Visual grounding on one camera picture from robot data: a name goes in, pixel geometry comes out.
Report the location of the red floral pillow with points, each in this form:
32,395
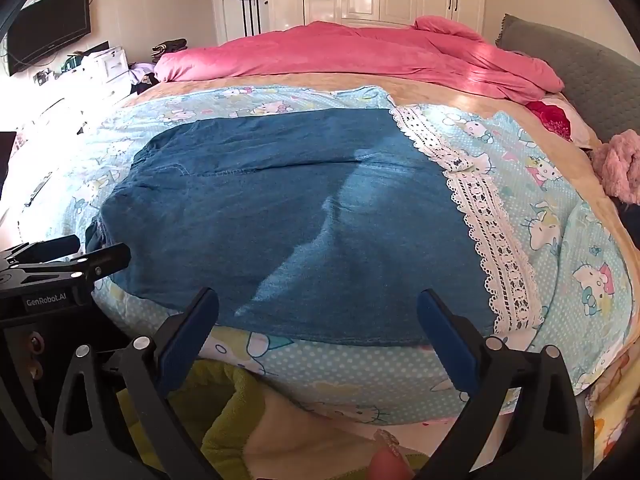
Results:
550,115

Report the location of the pink duvet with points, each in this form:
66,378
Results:
350,55

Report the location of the yellow printed blanket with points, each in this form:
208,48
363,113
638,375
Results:
602,410

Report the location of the pink fluffy cloth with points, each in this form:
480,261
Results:
620,165

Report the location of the person's right hand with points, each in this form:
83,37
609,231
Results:
387,465

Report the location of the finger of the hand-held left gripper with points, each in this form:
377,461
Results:
55,246
110,257

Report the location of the white drawer unit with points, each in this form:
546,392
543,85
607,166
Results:
107,67

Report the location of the black wall television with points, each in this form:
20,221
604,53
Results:
50,30

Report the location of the light blue cartoon printed sheet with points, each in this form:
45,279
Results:
550,210

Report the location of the purple cloth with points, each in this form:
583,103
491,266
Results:
142,72

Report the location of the grey padded headboard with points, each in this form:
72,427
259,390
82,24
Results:
575,65

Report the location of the green fleece garment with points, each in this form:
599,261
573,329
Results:
225,410

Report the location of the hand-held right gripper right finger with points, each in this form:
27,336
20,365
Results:
445,340

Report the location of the white dresser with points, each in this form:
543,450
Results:
50,115

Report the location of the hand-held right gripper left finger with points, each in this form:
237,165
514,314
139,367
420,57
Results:
192,330

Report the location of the blue denim pants lace trim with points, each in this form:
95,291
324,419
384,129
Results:
280,220

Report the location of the white door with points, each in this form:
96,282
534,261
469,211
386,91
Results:
227,15

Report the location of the dark folded clothes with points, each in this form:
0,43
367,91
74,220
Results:
169,47

